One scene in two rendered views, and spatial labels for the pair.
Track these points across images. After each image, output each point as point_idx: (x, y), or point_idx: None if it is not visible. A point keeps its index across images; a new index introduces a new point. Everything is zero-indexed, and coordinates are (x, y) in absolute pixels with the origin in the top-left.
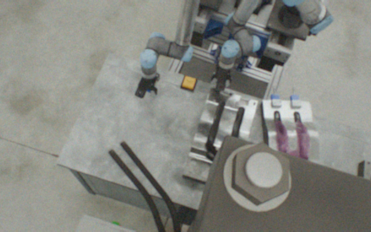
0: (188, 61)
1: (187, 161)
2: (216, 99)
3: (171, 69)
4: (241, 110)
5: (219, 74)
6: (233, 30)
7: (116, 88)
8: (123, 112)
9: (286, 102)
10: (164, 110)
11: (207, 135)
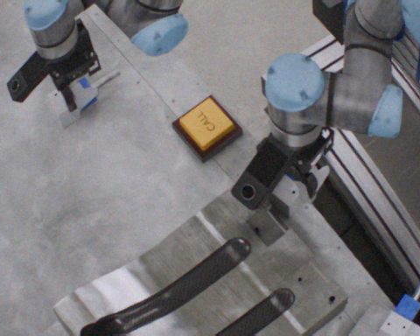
0: (149, 54)
1: (41, 335)
2: (232, 227)
3: None
4: (281, 301)
5: (263, 149)
6: (347, 36)
7: (24, 45)
8: None
9: None
10: (84, 168)
11: (115, 310)
